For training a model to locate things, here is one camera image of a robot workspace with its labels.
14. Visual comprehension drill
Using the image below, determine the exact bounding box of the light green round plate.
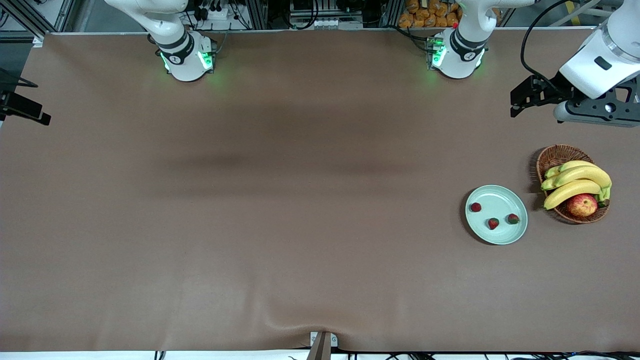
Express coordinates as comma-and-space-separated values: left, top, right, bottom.
465, 184, 529, 246

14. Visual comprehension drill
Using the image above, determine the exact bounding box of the brown wicker basket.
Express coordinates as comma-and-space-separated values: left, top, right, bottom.
536, 144, 611, 224

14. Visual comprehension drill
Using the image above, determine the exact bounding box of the red yellow apple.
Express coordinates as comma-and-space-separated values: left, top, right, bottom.
566, 193, 599, 218

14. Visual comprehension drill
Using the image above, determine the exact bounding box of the white power strip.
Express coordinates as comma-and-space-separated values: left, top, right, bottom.
192, 4, 232, 22

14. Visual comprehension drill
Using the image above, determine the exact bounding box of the white terminal strip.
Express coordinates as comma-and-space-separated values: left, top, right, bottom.
311, 17, 364, 29

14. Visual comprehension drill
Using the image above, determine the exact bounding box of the brown table cloth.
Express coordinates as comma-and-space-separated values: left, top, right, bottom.
0, 27, 640, 353

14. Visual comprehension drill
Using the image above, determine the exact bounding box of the metal table clamp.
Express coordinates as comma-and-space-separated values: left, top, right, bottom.
306, 331, 339, 360

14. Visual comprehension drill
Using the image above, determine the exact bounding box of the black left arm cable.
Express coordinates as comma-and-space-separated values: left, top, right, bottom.
519, 0, 617, 93

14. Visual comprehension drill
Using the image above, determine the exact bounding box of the aluminium frame post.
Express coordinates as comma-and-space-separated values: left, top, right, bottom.
248, 0, 269, 30

